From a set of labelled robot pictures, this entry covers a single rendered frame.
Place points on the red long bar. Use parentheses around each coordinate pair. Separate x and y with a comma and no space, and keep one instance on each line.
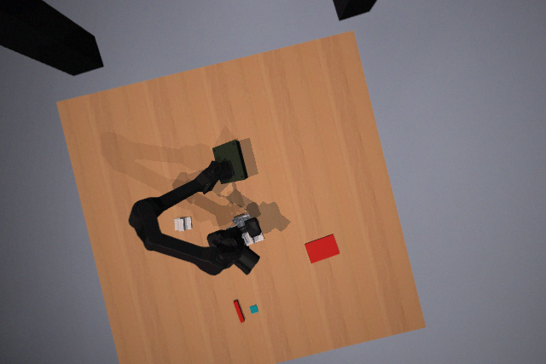
(239,312)

